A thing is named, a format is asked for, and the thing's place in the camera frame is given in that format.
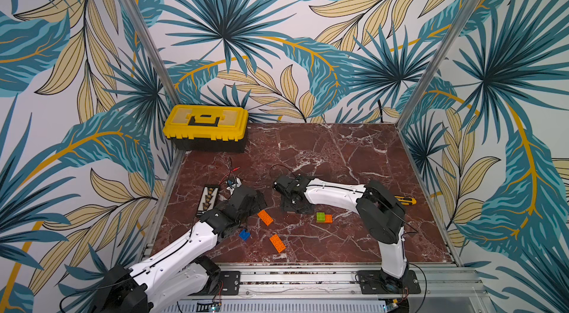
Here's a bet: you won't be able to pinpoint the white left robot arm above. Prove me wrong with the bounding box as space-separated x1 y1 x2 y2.
87 185 267 312

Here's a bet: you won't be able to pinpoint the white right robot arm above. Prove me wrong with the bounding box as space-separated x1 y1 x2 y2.
273 175 408 280

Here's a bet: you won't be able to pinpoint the blue lego brick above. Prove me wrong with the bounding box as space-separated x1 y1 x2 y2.
239 229 250 241

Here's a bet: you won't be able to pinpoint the orange lego brick front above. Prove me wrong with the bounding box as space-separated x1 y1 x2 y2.
269 234 286 253

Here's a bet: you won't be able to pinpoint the yellow black toolbox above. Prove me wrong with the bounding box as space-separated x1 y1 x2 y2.
163 105 249 153

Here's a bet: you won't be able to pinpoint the yellow utility knife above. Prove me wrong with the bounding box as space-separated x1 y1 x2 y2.
396 196 417 206

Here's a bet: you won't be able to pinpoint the black camera cable right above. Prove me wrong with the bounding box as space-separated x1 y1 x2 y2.
267 163 296 178

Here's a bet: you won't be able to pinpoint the red black wires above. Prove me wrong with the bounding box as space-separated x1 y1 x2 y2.
216 157 243 187

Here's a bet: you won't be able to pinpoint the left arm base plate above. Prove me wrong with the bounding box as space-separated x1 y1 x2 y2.
192 271 241 296

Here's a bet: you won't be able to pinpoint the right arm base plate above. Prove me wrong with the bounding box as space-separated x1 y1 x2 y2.
356 270 422 296

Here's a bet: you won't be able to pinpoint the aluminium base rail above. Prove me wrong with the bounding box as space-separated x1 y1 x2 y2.
161 263 495 312

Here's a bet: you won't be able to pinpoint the aluminium corner post right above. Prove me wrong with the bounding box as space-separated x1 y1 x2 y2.
397 0 481 132

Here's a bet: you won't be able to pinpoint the aluminium corner post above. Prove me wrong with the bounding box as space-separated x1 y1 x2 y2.
397 0 481 132
120 0 182 105

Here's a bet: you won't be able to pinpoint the aluminium corner post left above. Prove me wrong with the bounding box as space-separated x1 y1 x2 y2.
120 0 182 105

